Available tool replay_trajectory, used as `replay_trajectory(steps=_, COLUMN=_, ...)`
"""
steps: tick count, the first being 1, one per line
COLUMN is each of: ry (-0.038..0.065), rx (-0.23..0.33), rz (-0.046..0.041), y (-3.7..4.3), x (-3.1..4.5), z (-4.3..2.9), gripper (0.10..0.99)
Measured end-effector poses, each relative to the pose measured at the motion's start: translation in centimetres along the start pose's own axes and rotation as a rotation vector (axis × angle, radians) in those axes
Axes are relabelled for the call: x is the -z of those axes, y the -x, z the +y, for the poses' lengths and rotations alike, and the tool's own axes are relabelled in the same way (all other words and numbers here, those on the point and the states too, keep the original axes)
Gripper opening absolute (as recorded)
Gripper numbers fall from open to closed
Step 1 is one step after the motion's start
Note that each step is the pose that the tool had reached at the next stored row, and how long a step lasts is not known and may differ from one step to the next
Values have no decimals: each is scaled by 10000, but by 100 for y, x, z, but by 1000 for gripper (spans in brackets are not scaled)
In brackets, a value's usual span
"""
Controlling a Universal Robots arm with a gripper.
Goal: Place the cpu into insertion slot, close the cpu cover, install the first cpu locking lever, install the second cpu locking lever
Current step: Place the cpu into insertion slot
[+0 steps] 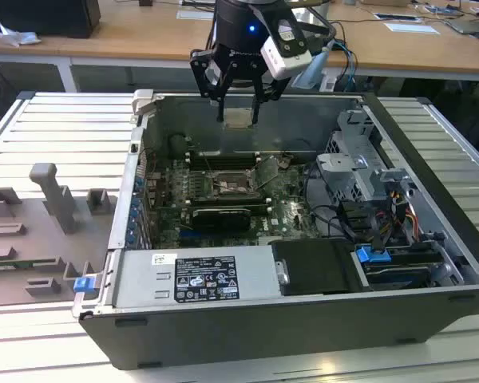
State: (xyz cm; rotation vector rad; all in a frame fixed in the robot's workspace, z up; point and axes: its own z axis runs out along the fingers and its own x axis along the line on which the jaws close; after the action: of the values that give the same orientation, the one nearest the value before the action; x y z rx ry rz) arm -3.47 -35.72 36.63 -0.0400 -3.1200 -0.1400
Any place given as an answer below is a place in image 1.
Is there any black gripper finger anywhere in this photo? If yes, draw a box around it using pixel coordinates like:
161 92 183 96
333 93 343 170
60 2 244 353
250 75 293 124
189 47 236 123

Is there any small square CPU plate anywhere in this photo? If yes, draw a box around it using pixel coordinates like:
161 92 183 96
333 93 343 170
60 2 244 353
223 107 253 128

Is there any metal socket cover frame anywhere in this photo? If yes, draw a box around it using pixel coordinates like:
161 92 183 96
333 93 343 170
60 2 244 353
254 155 283 189

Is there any black RAM slot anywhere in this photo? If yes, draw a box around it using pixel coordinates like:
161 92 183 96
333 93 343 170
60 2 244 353
187 194 272 204
189 159 263 168
187 201 273 211
189 152 263 161

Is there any CPU socket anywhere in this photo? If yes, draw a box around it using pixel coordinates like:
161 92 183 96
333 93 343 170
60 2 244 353
209 168 263 199

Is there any pale blue teach pendant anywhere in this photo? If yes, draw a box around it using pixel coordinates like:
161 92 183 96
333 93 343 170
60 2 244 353
293 39 337 91

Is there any long wooden desk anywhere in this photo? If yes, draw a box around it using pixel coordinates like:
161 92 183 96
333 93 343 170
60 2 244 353
0 0 479 93

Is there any black cylinder component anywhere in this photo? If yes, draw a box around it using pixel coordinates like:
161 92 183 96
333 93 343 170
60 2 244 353
168 134 189 153

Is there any metal disk bay cage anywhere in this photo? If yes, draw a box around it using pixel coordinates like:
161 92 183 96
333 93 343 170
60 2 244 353
314 108 420 204

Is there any green motherboard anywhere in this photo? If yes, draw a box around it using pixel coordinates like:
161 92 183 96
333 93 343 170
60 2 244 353
145 151 331 251

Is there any black graphics card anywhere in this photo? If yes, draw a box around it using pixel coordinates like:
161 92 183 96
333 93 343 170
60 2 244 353
190 206 252 234

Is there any black computer box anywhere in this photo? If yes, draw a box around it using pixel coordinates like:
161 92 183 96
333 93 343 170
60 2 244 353
0 0 102 40

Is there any black plastic air shroud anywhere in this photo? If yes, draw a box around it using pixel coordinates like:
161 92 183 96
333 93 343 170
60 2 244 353
270 238 369 297

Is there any crumpled white paper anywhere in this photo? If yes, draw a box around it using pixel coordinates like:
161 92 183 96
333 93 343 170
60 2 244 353
0 22 42 49

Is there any hard disk in blue carrier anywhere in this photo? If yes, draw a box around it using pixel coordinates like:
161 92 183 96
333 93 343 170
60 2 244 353
353 245 442 291

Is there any grey flat laptop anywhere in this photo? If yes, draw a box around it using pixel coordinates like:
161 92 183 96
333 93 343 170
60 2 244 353
445 17 479 35

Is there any silver power supply unit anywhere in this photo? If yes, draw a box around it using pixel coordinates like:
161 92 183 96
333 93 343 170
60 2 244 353
112 243 285 309

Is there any grey parts rack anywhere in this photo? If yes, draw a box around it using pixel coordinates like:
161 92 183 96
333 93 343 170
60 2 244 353
0 161 120 309

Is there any black open PC case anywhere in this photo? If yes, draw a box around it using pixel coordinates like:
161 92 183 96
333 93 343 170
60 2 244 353
72 88 479 370

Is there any blue case release latch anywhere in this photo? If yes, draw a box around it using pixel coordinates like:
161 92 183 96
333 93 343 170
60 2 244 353
73 275 94 295

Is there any green RAM stick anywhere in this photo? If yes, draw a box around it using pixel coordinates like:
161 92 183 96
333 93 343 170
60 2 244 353
0 259 39 269

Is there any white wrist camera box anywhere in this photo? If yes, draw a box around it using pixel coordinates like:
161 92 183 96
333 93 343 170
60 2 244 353
261 15 313 81

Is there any grey desk cable flap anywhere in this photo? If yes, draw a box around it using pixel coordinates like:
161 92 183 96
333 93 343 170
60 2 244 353
176 9 216 22

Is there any grey case latch handle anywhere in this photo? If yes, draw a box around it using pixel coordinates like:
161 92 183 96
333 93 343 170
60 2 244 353
130 88 157 117

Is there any blue cable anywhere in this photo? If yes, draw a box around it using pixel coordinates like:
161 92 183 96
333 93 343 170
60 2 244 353
334 38 361 93

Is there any thin wire locking lever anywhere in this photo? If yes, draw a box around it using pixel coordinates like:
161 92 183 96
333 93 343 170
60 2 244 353
201 151 216 180

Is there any black flat data wire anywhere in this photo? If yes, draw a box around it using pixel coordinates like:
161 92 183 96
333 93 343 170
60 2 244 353
338 199 386 256

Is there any coloured power wire bundle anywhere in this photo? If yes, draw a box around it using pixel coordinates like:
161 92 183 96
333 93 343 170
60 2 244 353
385 190 420 240

